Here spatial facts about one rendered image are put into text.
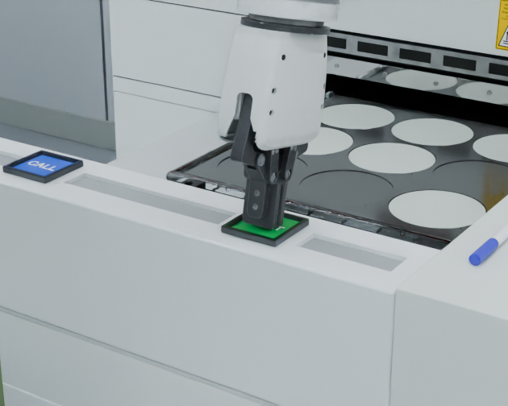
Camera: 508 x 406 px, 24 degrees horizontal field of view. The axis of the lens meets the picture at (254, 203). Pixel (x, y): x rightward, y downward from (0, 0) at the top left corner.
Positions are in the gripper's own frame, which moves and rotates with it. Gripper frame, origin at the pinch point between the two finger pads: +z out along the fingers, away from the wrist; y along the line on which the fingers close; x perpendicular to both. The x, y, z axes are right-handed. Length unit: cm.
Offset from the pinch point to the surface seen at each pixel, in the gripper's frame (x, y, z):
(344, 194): -5.2, -25.2, 3.6
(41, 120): -225, -220, 49
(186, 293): -5.3, 2.7, 9.1
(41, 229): -22.3, 3.1, 7.2
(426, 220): 5.1, -23.6, 3.9
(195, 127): -45, -53, 6
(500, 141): 2.3, -49.3, -1.5
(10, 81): -240, -219, 38
